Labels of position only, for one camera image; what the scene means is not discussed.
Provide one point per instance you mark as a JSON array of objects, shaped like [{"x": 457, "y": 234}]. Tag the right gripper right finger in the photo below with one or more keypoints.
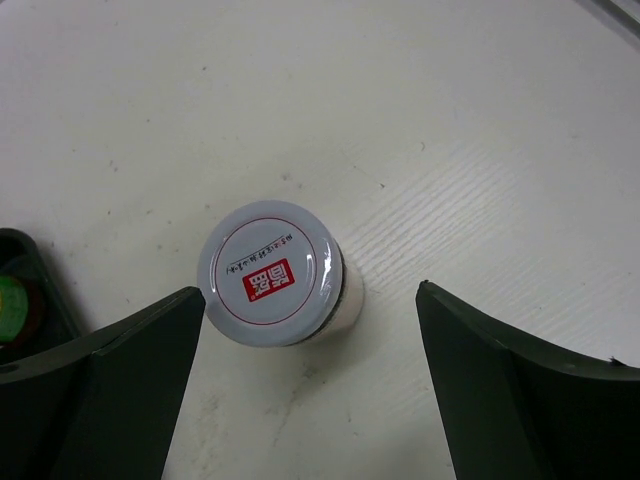
[{"x": 515, "y": 406}]

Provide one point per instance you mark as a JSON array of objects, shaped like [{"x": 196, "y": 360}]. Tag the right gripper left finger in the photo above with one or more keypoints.
[{"x": 103, "y": 406}]

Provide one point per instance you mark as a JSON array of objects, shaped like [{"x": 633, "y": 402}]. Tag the yellow cap sauce bottle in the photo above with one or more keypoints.
[{"x": 22, "y": 310}]

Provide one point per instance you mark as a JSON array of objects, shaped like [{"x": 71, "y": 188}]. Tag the white jar red label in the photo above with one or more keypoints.
[{"x": 272, "y": 275}]

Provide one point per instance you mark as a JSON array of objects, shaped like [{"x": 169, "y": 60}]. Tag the black plastic tray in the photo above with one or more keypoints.
[{"x": 20, "y": 257}]

